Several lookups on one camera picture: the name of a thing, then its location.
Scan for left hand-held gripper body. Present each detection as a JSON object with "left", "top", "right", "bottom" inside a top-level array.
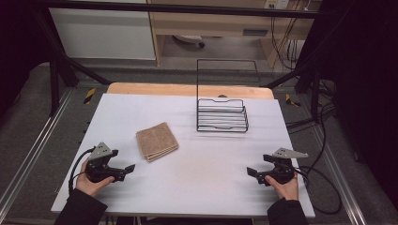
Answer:
[{"left": 84, "top": 142, "right": 126, "bottom": 184}]

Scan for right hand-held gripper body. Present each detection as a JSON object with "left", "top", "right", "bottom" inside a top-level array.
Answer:
[{"left": 256, "top": 147, "right": 310, "bottom": 188}]

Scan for brown towel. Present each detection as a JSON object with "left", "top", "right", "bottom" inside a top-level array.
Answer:
[{"left": 135, "top": 121, "right": 180, "bottom": 163}]

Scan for black wire rack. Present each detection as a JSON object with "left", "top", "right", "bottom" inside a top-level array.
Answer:
[{"left": 195, "top": 58, "right": 262, "bottom": 134}]

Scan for person's right hand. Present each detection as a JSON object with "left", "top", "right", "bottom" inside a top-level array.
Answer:
[{"left": 264, "top": 173, "right": 300, "bottom": 202}]

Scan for person's left hand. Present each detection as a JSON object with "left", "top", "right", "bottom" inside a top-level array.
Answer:
[{"left": 75, "top": 158, "right": 116, "bottom": 198}]

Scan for white table mat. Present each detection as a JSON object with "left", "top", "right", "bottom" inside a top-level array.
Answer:
[{"left": 51, "top": 93, "right": 316, "bottom": 219}]

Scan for yellow black floor tape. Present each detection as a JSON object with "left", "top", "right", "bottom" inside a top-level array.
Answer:
[
  {"left": 284, "top": 93, "right": 301, "bottom": 108},
  {"left": 83, "top": 87, "right": 97, "bottom": 106}
]

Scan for white cabinet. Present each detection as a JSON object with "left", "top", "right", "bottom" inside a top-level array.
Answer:
[{"left": 48, "top": 0, "right": 157, "bottom": 61}]

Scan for dark curtain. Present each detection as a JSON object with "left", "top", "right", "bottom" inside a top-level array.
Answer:
[
  {"left": 0, "top": 0, "right": 53, "bottom": 118},
  {"left": 295, "top": 0, "right": 398, "bottom": 203}
]

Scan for office chair base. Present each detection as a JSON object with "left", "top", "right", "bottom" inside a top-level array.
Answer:
[{"left": 172, "top": 34, "right": 207, "bottom": 49}]

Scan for light wooden desk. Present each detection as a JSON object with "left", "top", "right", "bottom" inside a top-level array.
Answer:
[{"left": 146, "top": 0, "right": 323, "bottom": 68}]

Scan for white power outlet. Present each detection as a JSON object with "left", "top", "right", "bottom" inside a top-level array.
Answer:
[{"left": 264, "top": 0, "right": 291, "bottom": 10}]

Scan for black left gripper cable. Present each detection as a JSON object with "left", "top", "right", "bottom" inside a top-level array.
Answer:
[{"left": 68, "top": 146, "right": 97, "bottom": 195}]

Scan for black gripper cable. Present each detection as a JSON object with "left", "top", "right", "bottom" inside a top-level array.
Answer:
[
  {"left": 293, "top": 165, "right": 343, "bottom": 216},
  {"left": 68, "top": 146, "right": 97, "bottom": 195}
]

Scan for black floor cables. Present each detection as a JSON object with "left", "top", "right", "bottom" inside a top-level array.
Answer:
[{"left": 285, "top": 79, "right": 339, "bottom": 134}]

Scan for aluminium floor rail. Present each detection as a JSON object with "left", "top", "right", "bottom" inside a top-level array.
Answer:
[
  {"left": 0, "top": 88, "right": 75, "bottom": 214},
  {"left": 312, "top": 123, "right": 368, "bottom": 225}
]

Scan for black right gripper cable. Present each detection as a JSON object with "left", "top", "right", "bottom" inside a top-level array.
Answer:
[{"left": 293, "top": 165, "right": 343, "bottom": 216}]

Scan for hanging cables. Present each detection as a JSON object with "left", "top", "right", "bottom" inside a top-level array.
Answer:
[{"left": 269, "top": 0, "right": 311, "bottom": 71}]

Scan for black metal frame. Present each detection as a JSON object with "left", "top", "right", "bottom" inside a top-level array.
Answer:
[{"left": 30, "top": 0, "right": 327, "bottom": 124}]

